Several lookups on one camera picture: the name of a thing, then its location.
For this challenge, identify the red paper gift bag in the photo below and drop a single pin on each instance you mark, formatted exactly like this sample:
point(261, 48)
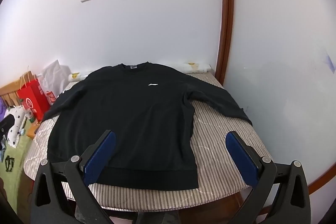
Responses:
point(32, 100)

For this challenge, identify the black sweatshirt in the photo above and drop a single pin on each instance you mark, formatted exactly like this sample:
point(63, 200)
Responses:
point(126, 119)

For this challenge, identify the black glasses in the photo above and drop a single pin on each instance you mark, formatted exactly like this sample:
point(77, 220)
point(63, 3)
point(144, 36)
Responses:
point(9, 163)

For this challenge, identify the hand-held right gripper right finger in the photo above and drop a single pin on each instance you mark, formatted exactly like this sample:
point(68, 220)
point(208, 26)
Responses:
point(242, 158)

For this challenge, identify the striped mattress pad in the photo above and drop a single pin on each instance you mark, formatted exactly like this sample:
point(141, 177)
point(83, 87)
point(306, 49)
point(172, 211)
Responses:
point(220, 145)

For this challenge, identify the wooden headboard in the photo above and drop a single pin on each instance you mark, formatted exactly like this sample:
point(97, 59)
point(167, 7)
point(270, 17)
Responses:
point(10, 94)

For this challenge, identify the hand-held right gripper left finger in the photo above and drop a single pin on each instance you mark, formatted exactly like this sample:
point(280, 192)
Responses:
point(101, 154)

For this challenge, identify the wooden door frame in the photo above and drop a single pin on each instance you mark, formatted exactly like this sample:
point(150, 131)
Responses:
point(225, 16)

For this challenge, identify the purple cloth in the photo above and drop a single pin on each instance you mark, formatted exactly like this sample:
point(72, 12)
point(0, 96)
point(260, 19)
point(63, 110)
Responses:
point(2, 111)

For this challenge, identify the white plastic bag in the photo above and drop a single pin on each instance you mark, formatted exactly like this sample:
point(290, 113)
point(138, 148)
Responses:
point(53, 77)

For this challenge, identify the white black spotted plush toy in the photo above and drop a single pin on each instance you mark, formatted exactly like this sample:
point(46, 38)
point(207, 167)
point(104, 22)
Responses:
point(16, 125)

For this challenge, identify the green bedsheet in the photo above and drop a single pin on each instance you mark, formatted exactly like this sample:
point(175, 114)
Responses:
point(13, 161)

